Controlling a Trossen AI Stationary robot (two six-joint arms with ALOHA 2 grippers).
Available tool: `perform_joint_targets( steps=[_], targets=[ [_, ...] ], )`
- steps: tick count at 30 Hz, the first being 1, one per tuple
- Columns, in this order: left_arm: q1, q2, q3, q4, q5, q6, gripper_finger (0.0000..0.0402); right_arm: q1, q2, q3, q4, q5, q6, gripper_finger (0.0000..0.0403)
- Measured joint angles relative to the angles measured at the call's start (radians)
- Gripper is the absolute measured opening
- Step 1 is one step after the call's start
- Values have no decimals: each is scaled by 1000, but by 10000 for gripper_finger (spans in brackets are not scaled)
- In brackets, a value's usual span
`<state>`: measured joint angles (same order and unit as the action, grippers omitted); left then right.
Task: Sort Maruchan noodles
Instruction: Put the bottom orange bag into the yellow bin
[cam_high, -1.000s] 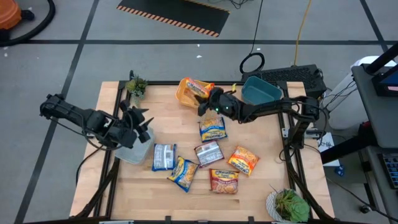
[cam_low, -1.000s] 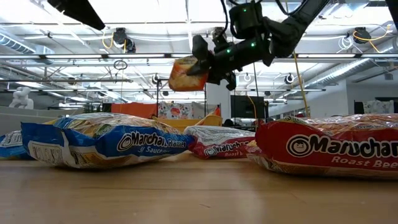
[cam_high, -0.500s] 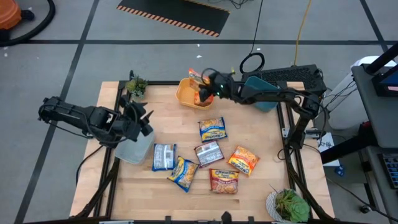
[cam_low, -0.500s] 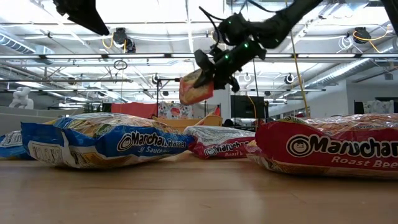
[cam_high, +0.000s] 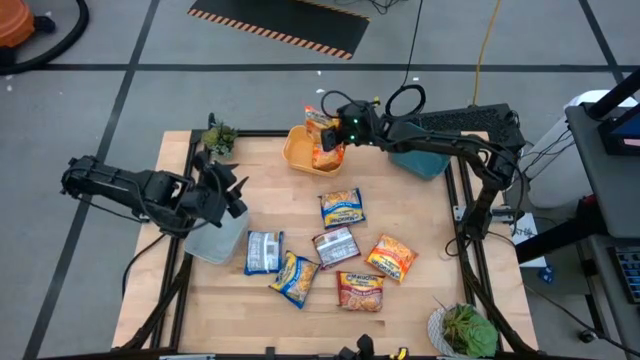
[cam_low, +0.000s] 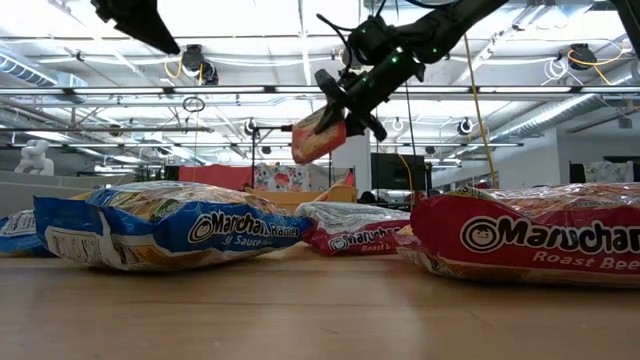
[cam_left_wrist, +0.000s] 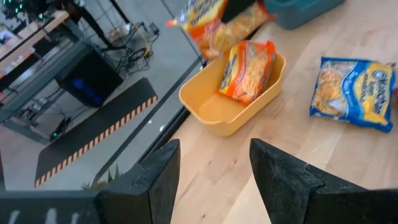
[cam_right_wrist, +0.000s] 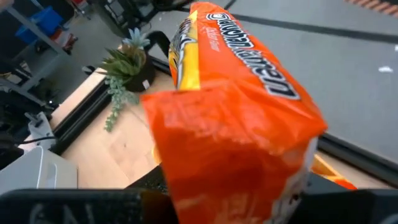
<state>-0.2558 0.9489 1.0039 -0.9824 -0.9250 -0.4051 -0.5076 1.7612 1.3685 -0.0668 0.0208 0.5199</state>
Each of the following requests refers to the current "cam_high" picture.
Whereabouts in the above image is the grey desk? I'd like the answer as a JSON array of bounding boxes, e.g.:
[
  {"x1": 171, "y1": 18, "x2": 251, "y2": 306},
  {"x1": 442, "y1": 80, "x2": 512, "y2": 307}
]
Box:
[{"x1": 564, "y1": 102, "x2": 640, "y2": 239}]

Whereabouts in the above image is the black hanging cable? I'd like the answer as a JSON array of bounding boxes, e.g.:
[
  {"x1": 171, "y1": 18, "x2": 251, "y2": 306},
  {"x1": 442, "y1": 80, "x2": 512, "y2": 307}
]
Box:
[{"x1": 383, "y1": 0, "x2": 427, "y2": 119}]

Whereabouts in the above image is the orange shop vacuum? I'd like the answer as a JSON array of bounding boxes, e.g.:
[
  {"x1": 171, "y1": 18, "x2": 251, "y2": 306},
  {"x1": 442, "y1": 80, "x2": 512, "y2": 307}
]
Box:
[{"x1": 0, "y1": 0, "x2": 56, "y2": 49}]

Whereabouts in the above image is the black computer monitor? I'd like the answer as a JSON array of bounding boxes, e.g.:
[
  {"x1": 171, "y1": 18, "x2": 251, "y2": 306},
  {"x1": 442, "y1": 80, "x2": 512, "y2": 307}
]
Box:
[{"x1": 597, "y1": 102, "x2": 640, "y2": 156}]

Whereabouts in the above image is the black hazard-striped floor mat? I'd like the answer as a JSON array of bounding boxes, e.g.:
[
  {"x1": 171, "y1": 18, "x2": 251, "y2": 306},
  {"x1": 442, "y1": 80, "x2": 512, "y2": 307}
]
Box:
[{"x1": 187, "y1": 0, "x2": 371, "y2": 61}]

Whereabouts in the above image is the blue Maruchan noodle pack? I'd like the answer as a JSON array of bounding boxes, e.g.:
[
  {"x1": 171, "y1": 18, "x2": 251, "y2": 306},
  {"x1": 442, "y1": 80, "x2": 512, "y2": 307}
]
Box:
[
  {"x1": 243, "y1": 230, "x2": 285, "y2": 277},
  {"x1": 318, "y1": 187, "x2": 367, "y2": 230},
  {"x1": 267, "y1": 249, "x2": 321, "y2": 310}
]

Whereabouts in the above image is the black rounded object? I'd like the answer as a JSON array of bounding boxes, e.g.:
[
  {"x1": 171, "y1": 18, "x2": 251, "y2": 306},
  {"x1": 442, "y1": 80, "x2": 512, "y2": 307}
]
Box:
[{"x1": 337, "y1": 333, "x2": 376, "y2": 360}]

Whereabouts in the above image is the teal plastic bin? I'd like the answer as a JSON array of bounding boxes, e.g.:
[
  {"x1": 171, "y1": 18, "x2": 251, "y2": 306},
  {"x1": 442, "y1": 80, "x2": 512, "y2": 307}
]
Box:
[{"x1": 387, "y1": 122, "x2": 452, "y2": 182}]

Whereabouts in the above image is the white paper sheet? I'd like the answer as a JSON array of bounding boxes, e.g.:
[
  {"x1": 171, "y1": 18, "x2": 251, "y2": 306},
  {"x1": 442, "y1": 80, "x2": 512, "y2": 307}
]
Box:
[{"x1": 510, "y1": 212, "x2": 550, "y2": 270}]

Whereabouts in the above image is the succulent in white pot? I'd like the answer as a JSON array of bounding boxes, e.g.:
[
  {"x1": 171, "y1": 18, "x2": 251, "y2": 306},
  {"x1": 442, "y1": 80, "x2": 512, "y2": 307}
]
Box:
[{"x1": 426, "y1": 298, "x2": 500, "y2": 359}]

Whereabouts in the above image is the yellow hanging cable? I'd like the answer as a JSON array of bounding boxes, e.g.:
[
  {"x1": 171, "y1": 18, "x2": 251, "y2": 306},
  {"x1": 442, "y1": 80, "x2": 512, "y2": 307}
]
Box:
[{"x1": 471, "y1": 0, "x2": 503, "y2": 107}]

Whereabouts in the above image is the grey translucent plastic bin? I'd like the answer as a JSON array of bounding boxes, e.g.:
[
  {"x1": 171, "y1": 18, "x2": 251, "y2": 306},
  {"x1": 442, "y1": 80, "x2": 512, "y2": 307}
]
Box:
[{"x1": 183, "y1": 209, "x2": 251, "y2": 266}]

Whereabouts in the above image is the red Maruchan noodle pack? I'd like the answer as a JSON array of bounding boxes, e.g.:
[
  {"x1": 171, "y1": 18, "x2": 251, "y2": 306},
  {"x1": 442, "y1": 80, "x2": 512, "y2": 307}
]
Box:
[
  {"x1": 335, "y1": 271, "x2": 386, "y2": 313},
  {"x1": 311, "y1": 225, "x2": 362, "y2": 271}
]

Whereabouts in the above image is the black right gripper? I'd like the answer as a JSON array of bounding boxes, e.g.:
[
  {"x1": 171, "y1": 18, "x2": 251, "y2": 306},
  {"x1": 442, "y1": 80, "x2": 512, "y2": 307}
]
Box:
[{"x1": 320, "y1": 101, "x2": 384, "y2": 153}]

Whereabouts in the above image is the small green trailing plant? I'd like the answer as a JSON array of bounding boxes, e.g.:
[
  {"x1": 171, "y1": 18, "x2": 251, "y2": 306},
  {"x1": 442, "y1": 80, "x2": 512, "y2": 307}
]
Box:
[{"x1": 201, "y1": 113, "x2": 239, "y2": 160}]

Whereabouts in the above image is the white round bin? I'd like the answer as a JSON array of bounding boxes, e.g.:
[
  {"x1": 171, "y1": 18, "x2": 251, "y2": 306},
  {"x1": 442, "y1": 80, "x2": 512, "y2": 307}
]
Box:
[{"x1": 519, "y1": 89, "x2": 639, "y2": 209}]

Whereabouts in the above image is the black computer case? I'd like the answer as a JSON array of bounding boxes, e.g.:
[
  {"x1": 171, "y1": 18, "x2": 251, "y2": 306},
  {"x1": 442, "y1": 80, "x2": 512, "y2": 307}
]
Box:
[{"x1": 409, "y1": 103, "x2": 527, "y2": 167}]

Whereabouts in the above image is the black vacuum hose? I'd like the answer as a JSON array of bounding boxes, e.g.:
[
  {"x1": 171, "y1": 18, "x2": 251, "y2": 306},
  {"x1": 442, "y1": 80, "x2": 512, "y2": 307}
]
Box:
[{"x1": 0, "y1": 0, "x2": 91, "y2": 76}]

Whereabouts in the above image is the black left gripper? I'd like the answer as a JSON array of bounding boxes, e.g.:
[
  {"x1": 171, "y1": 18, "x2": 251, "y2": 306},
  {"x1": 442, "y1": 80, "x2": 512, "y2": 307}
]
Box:
[{"x1": 184, "y1": 152, "x2": 250, "y2": 228}]

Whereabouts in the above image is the black keyboard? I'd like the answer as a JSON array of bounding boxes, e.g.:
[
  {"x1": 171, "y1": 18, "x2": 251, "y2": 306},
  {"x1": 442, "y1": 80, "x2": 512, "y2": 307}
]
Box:
[{"x1": 607, "y1": 244, "x2": 640, "y2": 306}]

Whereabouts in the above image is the yellow plastic bin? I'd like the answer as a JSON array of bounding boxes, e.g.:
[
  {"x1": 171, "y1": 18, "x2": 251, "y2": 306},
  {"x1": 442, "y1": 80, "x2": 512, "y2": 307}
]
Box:
[{"x1": 281, "y1": 124, "x2": 347, "y2": 178}]

